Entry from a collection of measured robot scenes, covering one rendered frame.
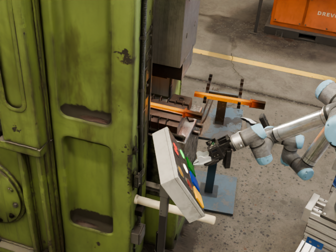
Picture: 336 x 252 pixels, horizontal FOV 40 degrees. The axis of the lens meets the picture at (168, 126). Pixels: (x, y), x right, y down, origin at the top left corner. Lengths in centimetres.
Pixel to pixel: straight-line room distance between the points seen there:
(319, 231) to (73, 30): 158
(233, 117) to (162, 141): 122
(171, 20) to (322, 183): 218
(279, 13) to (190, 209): 432
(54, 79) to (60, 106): 15
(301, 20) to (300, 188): 280
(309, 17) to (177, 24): 400
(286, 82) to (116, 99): 318
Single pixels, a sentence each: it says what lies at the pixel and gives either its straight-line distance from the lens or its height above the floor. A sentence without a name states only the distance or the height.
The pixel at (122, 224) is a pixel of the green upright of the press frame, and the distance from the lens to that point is 267.
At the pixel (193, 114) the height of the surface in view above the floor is 101.
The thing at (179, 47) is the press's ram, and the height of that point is 147.
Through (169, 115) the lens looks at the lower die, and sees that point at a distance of 257.
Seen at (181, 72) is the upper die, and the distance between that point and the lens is 232.
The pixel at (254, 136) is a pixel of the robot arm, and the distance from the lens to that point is 213.
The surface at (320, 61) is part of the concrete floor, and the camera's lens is 566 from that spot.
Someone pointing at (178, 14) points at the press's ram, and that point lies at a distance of 214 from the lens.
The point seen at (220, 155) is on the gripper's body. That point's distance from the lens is 215.
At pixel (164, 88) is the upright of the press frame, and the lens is 282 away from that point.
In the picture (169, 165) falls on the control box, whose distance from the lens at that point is 194.
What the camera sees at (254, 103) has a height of 92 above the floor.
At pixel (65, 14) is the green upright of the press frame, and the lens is 213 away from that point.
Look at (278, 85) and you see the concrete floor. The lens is 500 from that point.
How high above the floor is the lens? 246
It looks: 36 degrees down
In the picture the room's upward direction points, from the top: 4 degrees clockwise
